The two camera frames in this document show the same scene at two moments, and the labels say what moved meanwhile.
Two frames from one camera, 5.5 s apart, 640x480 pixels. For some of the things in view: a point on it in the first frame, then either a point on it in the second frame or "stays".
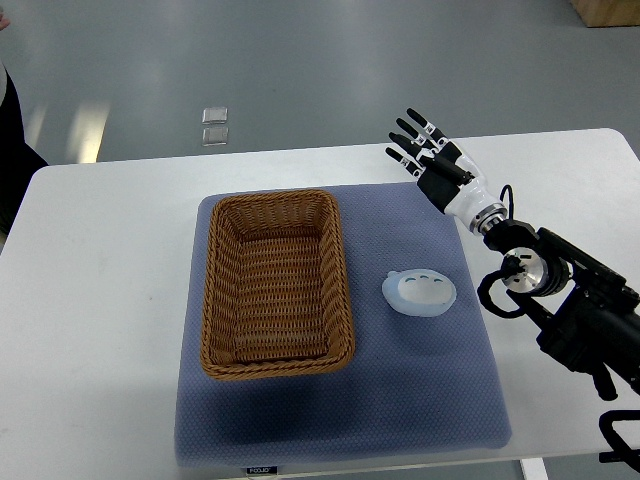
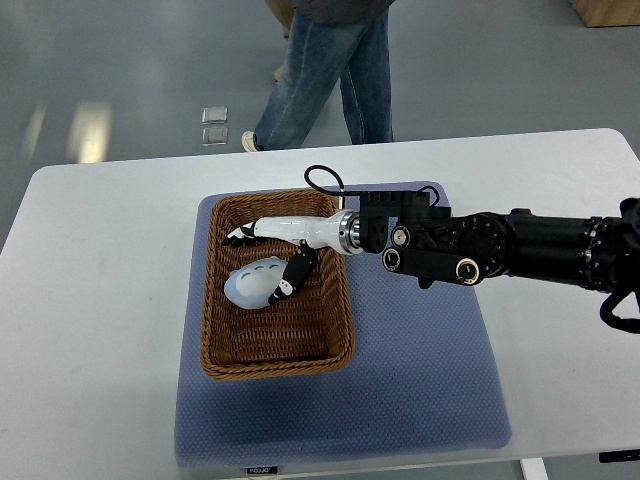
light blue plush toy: [419, 292] -> [252, 285]
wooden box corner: [608, 13] stays
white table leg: [534, 469] stays
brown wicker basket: [276, 299] stays
